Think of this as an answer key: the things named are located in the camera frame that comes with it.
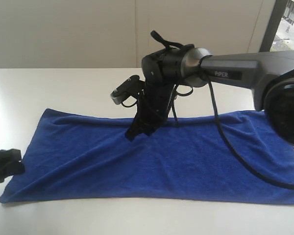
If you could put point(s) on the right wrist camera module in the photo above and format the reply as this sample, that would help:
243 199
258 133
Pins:
125 93

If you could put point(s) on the blue towel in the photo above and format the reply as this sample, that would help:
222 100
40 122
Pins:
72 156

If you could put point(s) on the dark window frame post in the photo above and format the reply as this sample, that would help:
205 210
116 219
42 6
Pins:
273 24

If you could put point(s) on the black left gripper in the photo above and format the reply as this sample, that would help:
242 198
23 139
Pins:
14 166

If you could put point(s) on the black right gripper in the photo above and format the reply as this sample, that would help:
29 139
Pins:
152 110

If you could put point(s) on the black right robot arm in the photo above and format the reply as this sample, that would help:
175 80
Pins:
269 75

